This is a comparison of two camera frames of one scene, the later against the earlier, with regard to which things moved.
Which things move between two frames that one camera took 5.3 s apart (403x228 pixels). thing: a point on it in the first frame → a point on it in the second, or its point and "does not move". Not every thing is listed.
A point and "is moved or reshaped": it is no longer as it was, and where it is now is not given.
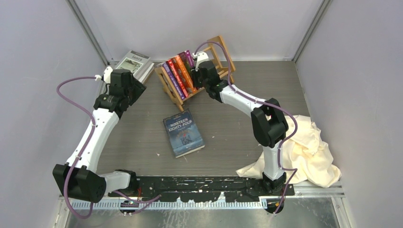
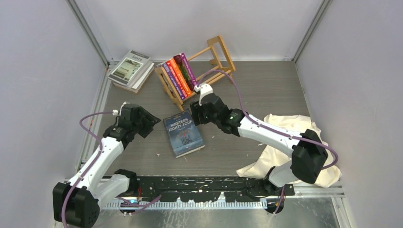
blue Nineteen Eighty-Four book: (183, 133) does not move
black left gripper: (139, 89) → (150, 121)
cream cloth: (307, 153) does not move
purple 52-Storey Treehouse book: (165, 65) does not move
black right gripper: (194, 75) → (196, 109)
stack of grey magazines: (139, 65) does not move
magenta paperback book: (187, 59) is moved or reshaped
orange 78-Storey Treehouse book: (185, 74) is moved or reshaped
